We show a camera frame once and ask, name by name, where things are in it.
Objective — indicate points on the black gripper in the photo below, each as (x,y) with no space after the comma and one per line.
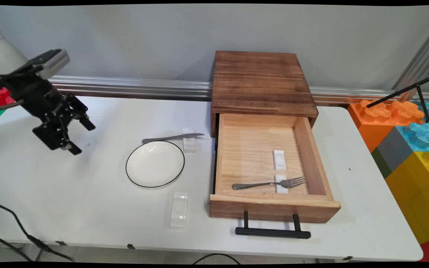
(35,97)

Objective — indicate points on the silver table knife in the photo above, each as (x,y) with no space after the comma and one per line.
(162,139)

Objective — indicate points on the white plate with black rim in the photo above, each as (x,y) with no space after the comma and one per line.
(155,163)

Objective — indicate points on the dark wooden drawer cabinet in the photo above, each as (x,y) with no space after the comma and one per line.
(259,82)

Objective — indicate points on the silver fork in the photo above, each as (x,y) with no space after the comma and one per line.
(259,184)

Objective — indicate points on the large orange toy block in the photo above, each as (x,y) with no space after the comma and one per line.
(371,128)

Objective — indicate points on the large dark green toy block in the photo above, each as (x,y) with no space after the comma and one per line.
(381,163)

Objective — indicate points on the large grey toy block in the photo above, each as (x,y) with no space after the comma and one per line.
(395,149)

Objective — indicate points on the black tripod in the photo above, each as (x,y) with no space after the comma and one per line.
(419,89)

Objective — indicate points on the large yellow toy block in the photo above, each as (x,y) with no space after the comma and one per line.
(415,197)

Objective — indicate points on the large blue toy block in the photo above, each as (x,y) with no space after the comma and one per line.
(423,136)

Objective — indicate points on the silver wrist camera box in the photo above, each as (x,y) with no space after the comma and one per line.
(52,61)

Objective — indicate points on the aluminium rail along wall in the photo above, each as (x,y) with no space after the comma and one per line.
(125,87)

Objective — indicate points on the aluminium frame post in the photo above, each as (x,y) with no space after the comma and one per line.
(423,59)

